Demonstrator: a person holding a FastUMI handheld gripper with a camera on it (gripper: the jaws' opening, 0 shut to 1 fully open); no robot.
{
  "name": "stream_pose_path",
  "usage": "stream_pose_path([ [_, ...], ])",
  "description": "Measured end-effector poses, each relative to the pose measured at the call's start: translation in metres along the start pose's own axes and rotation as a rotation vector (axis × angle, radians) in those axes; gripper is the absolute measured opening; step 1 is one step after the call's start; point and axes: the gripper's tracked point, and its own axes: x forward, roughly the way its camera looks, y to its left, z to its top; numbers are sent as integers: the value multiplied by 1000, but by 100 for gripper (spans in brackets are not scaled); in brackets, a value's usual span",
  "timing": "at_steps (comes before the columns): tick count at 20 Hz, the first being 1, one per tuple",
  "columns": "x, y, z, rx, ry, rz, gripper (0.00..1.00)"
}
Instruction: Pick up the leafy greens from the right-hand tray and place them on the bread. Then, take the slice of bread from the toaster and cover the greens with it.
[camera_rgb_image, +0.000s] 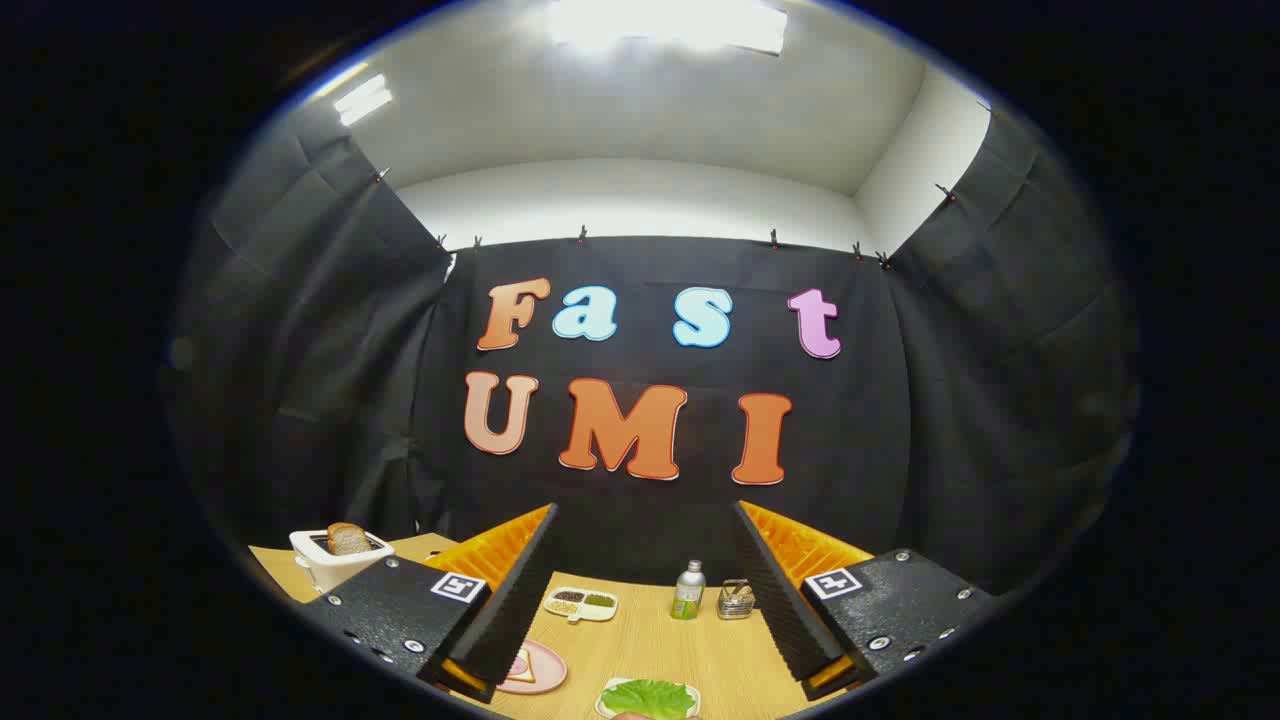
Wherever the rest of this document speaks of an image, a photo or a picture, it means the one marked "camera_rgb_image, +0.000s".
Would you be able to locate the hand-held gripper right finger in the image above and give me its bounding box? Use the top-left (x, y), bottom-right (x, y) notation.
top-left (733, 500), bottom-right (1001, 701)

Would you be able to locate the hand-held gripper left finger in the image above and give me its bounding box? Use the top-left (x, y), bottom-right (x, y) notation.
top-left (300, 503), bottom-right (561, 704)

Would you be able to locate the green lettuce leaf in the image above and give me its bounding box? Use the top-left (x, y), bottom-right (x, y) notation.
top-left (603, 679), bottom-right (698, 720)

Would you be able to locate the white divided dish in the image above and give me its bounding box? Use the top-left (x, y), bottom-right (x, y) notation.
top-left (543, 586), bottom-right (619, 624)

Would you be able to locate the white rounded plate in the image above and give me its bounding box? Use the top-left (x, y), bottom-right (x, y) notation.
top-left (596, 677), bottom-right (702, 720)

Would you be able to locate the white toaster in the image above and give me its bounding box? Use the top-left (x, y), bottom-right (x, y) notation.
top-left (289, 528), bottom-right (396, 594)

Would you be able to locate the row of small backdrop clips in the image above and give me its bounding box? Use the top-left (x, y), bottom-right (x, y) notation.
top-left (375, 165), bottom-right (961, 271)

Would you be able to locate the green label metal bottle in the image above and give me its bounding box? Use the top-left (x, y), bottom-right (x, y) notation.
top-left (671, 560), bottom-right (707, 621)

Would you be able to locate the pink round plate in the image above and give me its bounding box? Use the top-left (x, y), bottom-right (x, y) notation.
top-left (497, 640), bottom-right (568, 696)

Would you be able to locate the black backdrop cloth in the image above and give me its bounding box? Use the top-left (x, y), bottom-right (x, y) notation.
top-left (165, 105), bottom-right (1141, 601)

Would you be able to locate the small ceiling light panel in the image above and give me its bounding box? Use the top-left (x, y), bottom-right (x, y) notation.
top-left (335, 75), bottom-right (393, 126)

